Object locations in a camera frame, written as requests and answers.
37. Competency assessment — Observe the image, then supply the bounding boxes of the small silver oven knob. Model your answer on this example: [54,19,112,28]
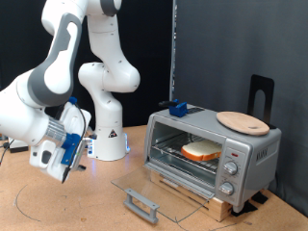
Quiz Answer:
[218,181,235,196]

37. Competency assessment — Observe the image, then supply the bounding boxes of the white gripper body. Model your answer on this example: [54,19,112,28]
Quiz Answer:
[29,101,92,185]

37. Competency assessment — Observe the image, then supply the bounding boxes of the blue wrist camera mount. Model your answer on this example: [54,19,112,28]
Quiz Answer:
[60,132,82,167]

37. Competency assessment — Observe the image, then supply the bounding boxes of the silver toaster oven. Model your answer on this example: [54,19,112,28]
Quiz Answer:
[142,103,283,214]

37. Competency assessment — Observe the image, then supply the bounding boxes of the large silver oven knob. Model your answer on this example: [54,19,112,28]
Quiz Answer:
[223,160,240,176]

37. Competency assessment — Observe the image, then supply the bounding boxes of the metal wire oven rack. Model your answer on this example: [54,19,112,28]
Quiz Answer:
[150,132,223,176]

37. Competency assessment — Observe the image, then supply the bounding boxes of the vertical metal pole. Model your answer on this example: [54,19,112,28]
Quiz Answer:
[168,0,179,103]

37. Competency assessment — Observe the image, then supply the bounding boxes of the black metal bookend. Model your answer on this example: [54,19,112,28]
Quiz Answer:
[247,74,276,130]

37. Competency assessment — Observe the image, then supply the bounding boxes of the glass oven door with handle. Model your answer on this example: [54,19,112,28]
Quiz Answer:
[110,161,217,225]

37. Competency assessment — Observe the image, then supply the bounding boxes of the black foam pad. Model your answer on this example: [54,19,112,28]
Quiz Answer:
[230,200,259,218]
[251,191,270,205]

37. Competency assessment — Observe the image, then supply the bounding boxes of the white emergency stop box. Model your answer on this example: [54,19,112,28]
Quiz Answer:
[9,138,29,154]

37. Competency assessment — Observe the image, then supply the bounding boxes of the light wooden block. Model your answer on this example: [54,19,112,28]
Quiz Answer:
[150,169,233,223]

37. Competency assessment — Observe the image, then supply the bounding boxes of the round wooden cutting board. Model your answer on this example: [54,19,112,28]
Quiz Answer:
[216,111,271,137]

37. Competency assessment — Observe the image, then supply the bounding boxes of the white bread slice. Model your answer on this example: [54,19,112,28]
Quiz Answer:
[180,139,223,163]

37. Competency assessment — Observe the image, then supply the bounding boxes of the black backdrop curtain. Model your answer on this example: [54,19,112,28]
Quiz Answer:
[0,0,176,129]

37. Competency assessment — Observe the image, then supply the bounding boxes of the grey backdrop curtain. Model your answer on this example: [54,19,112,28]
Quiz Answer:
[174,0,308,219]

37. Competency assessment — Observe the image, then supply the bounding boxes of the black hanging cable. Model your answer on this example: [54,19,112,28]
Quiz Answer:
[0,138,15,167]

